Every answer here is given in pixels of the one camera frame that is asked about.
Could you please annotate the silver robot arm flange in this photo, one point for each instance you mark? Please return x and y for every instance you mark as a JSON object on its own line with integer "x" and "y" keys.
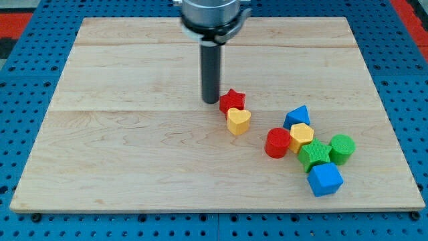
{"x": 212, "y": 23}

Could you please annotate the yellow heart block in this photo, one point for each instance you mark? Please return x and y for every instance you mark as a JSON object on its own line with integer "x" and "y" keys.
{"x": 238, "y": 121}

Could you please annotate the yellow hexagon block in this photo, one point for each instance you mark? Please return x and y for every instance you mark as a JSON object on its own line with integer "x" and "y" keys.
{"x": 301, "y": 134}

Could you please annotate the red star block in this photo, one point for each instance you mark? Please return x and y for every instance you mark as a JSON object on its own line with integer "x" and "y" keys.
{"x": 232, "y": 99}

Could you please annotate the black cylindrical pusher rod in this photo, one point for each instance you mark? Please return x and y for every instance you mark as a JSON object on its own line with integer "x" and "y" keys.
{"x": 210, "y": 59}

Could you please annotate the red cylinder block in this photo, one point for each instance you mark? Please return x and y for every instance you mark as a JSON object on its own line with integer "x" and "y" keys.
{"x": 277, "y": 142}

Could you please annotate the blue triangle block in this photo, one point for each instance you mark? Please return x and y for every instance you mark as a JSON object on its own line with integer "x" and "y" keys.
{"x": 297, "y": 116}

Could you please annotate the light wooden board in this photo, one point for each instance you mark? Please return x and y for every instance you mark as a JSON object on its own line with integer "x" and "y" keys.
{"x": 126, "y": 131}

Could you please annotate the green star block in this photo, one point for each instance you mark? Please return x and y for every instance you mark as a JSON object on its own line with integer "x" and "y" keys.
{"x": 314, "y": 153}

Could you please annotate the blue cube block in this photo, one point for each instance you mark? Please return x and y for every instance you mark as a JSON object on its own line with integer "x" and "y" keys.
{"x": 325, "y": 179}

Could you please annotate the green cylinder block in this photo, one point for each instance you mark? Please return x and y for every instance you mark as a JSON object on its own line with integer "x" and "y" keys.
{"x": 342, "y": 147}

